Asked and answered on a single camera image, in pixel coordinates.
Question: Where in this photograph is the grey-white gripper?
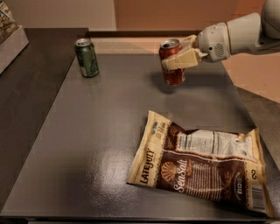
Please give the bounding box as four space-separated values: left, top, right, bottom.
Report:
162 23 230 70

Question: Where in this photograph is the red coke can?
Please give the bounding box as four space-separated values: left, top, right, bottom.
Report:
158 38 185 86

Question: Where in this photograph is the grey-white robot arm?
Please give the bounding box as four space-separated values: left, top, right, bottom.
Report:
162 0 280 70

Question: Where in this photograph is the green soda can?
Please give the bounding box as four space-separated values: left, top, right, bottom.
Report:
74 38 99 78

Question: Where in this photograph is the brown Late July chip bag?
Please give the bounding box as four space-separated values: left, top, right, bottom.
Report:
127 111 276 217

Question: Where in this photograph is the dark side counter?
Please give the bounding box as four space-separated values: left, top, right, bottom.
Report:
0 28 88 211

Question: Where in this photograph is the white box at left edge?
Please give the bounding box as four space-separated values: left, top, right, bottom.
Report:
0 1 30 74

